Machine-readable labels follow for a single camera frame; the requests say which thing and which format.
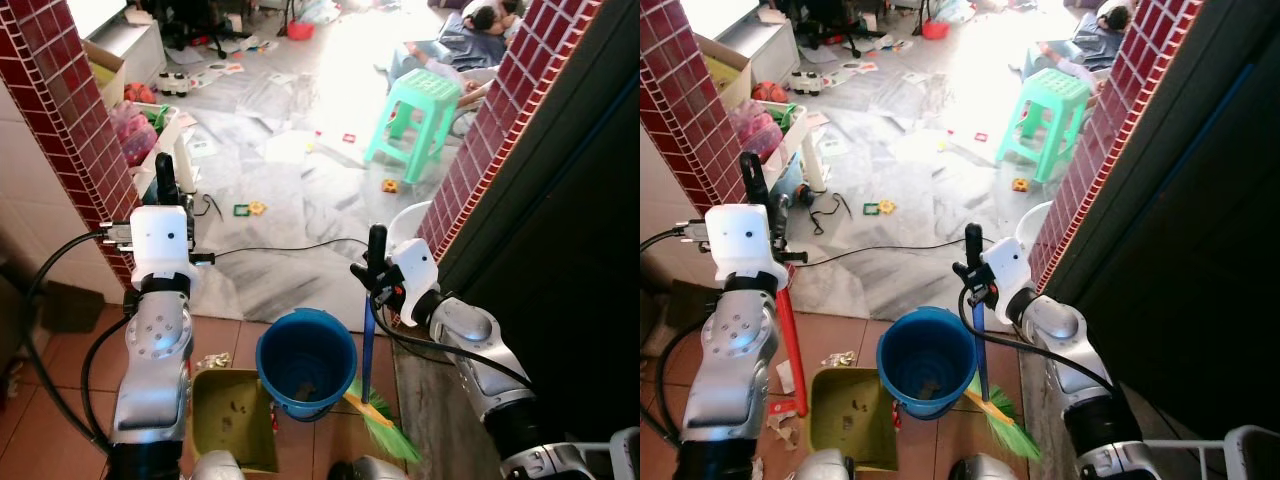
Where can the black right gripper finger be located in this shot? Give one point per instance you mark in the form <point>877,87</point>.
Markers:
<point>965,274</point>
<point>364,276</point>

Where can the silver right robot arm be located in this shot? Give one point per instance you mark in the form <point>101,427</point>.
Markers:
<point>480,350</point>
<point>1070,345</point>

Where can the yellow and green floor toy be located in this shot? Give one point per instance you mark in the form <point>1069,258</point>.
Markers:
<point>880,208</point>
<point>250,209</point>

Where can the small orange floor toy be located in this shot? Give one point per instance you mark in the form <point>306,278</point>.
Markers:
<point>389,185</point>
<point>1020,184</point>

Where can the person lying on floor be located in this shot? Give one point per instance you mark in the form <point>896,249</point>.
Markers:
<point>1095,45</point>
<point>470,45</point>

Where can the white plastic basin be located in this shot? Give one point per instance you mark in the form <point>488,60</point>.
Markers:
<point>405,225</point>
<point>1035,225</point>

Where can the blue plastic bucket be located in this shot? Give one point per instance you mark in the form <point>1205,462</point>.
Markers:
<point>920,345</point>
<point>300,345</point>

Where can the crumpled paper scrap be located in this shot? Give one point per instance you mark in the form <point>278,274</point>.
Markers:
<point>838,358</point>
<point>213,361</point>

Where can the white plastic basket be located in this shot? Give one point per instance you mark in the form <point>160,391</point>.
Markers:
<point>175,140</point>
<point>808,135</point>

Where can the pink net bag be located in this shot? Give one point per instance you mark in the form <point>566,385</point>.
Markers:
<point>132,135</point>
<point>755,130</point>

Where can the brown cardboard piece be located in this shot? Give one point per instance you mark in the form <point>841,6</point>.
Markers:
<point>688,305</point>
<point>72,308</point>

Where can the red round toys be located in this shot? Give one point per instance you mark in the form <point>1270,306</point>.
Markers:
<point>770,93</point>
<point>139,93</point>

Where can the white toy truck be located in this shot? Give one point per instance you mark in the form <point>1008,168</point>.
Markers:
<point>173,84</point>
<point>808,84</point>

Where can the red and white paper scraps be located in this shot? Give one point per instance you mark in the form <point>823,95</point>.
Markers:
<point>788,405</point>

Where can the open cardboard box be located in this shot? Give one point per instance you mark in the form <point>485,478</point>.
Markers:
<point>105,70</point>
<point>722,70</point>

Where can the grey right robot leg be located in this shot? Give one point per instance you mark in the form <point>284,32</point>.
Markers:
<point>365,470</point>
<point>978,468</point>

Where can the grey robot leg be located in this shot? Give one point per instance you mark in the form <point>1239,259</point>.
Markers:
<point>365,470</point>
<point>218,467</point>
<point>822,466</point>
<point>978,468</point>

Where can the dark cabinet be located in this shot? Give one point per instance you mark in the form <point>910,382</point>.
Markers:
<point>1180,220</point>
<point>560,200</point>

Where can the white television cabinet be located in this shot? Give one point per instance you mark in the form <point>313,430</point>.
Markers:
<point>130,50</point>
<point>760,45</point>

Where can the green plastic stool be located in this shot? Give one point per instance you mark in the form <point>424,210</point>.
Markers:
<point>1050,90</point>
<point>425,90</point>

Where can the grey left robot leg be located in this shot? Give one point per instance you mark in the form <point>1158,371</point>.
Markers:
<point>218,467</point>
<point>822,466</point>

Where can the black chair base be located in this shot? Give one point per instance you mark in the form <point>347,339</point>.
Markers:
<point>195,25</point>
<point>820,25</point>

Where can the bright television screen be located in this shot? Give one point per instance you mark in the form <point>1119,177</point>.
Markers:
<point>95,15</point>
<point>715,15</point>

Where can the small red bowl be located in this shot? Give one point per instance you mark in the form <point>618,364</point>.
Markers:
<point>300,30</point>
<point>935,30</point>

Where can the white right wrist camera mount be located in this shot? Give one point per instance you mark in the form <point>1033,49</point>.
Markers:
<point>1008,270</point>
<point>417,275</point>

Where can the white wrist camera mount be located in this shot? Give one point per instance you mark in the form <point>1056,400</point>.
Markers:
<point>745,245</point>
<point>1008,270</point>
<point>417,275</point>
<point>162,240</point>

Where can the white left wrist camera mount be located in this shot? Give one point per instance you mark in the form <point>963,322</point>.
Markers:
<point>162,240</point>
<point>745,245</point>

